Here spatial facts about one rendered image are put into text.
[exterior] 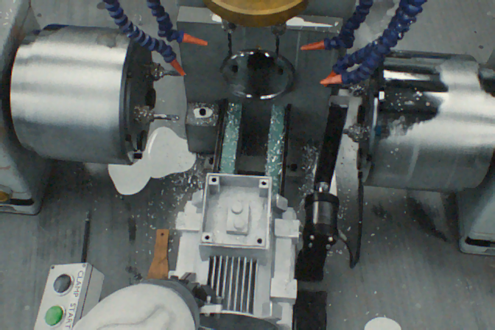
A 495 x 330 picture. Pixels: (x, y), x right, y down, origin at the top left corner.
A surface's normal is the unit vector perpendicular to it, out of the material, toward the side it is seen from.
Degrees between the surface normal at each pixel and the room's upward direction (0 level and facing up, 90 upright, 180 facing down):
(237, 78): 90
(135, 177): 0
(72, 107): 47
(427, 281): 0
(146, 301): 54
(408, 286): 0
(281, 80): 90
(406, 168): 77
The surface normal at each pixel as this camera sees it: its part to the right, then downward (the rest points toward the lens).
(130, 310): 0.15, -0.97
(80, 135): -0.09, 0.61
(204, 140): -0.10, 0.85
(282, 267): 0.00, -0.52
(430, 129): -0.07, 0.20
